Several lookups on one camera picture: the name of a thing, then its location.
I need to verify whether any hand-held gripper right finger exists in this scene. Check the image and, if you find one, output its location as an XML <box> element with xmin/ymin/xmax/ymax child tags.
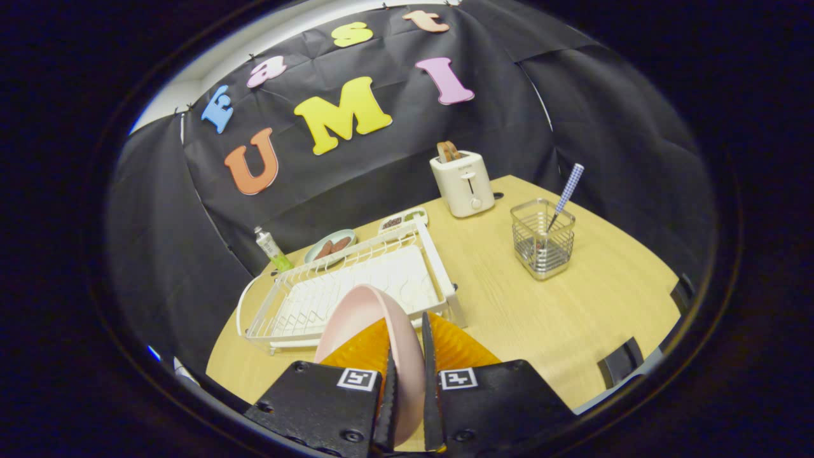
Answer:
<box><xmin>420</xmin><ymin>310</ymin><xmax>577</xmax><ymax>458</ymax></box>

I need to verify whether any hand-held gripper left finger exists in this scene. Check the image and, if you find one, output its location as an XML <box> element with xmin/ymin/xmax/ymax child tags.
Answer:
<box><xmin>244</xmin><ymin>317</ymin><xmax>400</xmax><ymax>458</ymax></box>

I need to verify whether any pink plate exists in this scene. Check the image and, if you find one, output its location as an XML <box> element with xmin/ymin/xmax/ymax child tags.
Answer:
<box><xmin>315</xmin><ymin>284</ymin><xmax>425</xmax><ymax>447</ymax></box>

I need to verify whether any white wire dish rack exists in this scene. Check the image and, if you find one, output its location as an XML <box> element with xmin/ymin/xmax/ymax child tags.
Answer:
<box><xmin>237</xmin><ymin>216</ymin><xmax>467</xmax><ymax>354</ymax></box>

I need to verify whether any metal wire basket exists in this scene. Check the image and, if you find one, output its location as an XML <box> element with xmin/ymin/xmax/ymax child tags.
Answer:
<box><xmin>510</xmin><ymin>198</ymin><xmax>577</xmax><ymax>281</ymax></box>

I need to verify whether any blue checkered handle spoon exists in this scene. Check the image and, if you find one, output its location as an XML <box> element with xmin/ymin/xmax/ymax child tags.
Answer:
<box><xmin>537</xmin><ymin>163</ymin><xmax>584</xmax><ymax>252</ymax></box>

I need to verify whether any grey-green sausage plate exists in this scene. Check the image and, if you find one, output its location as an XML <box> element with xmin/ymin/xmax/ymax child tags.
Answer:
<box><xmin>303</xmin><ymin>229</ymin><xmax>357</xmax><ymax>265</ymax></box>

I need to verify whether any white divided dish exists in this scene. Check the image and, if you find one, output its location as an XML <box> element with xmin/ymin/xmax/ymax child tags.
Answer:
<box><xmin>379</xmin><ymin>207</ymin><xmax>429</xmax><ymax>233</ymax></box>

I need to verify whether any white drip tray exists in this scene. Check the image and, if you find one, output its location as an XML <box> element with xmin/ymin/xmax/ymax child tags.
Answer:
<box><xmin>270</xmin><ymin>245</ymin><xmax>446</xmax><ymax>347</ymax></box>

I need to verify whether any green and white bottle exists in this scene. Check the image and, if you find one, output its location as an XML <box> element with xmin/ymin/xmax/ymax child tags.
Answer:
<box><xmin>254</xmin><ymin>226</ymin><xmax>294</xmax><ymax>273</ymax></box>

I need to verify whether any cream toaster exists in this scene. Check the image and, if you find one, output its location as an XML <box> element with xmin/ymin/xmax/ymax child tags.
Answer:
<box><xmin>429</xmin><ymin>150</ymin><xmax>495</xmax><ymax>219</ymax></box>

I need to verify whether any black table edge bracket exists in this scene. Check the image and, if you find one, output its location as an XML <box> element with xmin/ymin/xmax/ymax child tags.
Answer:
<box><xmin>669</xmin><ymin>274</ymin><xmax>697</xmax><ymax>316</ymax></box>
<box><xmin>598</xmin><ymin>337</ymin><xmax>646</xmax><ymax>389</ymax></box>

